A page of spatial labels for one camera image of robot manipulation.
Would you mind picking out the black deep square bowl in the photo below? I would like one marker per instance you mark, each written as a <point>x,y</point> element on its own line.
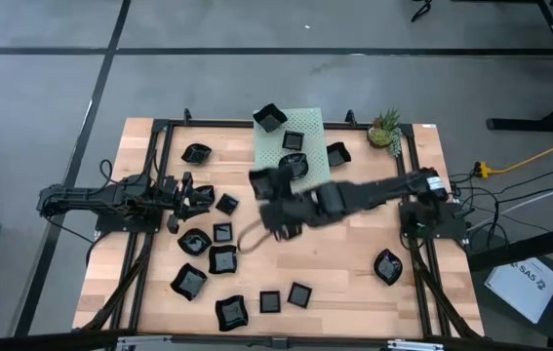
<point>338,155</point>

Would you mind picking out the silver metal bracket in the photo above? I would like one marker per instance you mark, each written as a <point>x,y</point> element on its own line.
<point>144,342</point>
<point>415,345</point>

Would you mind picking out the potted succulent plant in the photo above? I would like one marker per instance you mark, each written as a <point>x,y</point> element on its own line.
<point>381,136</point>

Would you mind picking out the black table-level camera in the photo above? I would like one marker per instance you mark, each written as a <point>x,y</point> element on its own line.
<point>280,342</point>

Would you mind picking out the small black square plate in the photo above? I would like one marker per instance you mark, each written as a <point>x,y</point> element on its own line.
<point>269,302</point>
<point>223,233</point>
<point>293,140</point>
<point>300,295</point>
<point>227,204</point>

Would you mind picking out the black desk leg frame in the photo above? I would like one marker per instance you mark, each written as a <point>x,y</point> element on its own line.
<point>525,124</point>

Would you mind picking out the white printed booklet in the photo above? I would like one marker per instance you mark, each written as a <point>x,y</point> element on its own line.
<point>520,287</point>

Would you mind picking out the black desk top edge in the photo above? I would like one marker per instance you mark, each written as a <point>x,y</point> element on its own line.
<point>525,246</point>

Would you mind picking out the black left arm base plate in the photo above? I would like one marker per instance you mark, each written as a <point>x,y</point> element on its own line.
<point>110,225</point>

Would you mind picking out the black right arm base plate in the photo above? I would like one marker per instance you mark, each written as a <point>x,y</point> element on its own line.
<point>451,222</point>

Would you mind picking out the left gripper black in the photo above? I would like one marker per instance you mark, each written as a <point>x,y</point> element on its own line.
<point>173,195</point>

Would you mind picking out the green perforated metal shelf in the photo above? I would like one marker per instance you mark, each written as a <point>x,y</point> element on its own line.
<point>315,161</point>

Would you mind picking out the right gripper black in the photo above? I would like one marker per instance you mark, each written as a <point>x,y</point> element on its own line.
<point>290,214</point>

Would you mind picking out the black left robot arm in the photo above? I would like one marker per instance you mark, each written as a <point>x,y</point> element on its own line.
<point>86,197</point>

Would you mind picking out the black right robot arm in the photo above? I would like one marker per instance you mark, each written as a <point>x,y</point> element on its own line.
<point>378,187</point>

